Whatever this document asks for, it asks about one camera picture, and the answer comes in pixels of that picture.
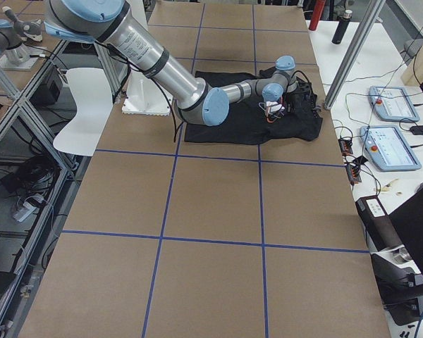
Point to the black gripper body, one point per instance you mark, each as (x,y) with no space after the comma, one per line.
(297,99)

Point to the black graphic t-shirt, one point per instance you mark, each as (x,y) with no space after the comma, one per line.
(246,124)

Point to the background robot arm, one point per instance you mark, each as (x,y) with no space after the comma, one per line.
(9,39)

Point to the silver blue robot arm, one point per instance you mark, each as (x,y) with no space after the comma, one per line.
(112,23)

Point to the black orange terminal block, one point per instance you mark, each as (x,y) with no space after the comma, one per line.
(352,166)

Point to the black water bottle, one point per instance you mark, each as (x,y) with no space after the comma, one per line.
(343,23)

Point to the upper teach pendant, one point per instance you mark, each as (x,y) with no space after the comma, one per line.
(392,104)

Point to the teach pendant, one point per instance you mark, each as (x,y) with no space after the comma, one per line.
(392,104)
(387,149)

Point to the lower teach pendant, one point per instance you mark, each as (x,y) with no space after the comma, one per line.
(387,149)

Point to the red bottle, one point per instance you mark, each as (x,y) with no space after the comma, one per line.
(316,14)

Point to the black monitor stand device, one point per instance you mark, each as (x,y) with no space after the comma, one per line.
(398,262)

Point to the brown paper table cover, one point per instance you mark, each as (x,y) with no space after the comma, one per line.
(171,239)

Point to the white plastic chair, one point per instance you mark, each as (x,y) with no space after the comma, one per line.
(93,99)

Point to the white power strip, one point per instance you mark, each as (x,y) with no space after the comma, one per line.
(28,206)

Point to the aluminium frame post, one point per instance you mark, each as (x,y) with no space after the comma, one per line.
(355,46)

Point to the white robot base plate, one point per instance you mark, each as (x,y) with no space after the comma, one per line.
(143,96)

